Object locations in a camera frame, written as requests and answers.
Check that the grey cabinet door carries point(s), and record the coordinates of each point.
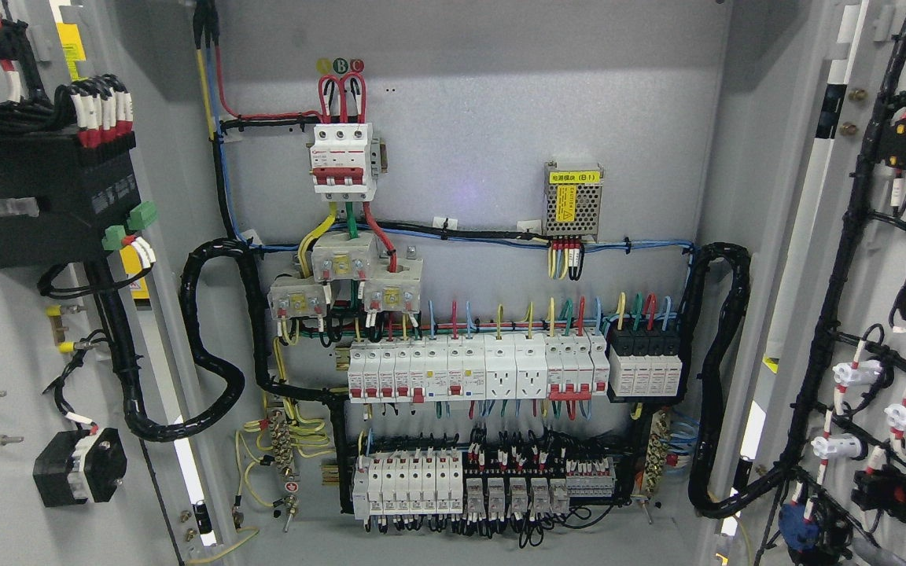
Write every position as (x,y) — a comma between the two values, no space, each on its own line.
(148,44)
(824,478)

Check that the grey current transformers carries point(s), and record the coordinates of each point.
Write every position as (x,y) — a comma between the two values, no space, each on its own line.
(348,269)

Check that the white socket breaker row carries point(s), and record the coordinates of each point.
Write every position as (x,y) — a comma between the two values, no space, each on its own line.
(513,366)

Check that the perforated metal power supply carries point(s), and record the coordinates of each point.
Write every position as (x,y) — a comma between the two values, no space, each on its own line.
(573,197)

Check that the white red main breaker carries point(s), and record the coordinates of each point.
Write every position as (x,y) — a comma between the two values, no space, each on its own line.
(345,154)

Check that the white lower breaker row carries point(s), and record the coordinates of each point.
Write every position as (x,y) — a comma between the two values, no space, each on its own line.
(403,486)

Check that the black surge protector block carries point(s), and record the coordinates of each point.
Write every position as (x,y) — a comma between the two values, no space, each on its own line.
(644,365)

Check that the black relay terminal row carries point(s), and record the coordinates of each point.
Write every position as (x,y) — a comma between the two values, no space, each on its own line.
(527,485)

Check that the black digital power meter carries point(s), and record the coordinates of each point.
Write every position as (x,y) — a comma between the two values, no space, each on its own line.
(62,202)

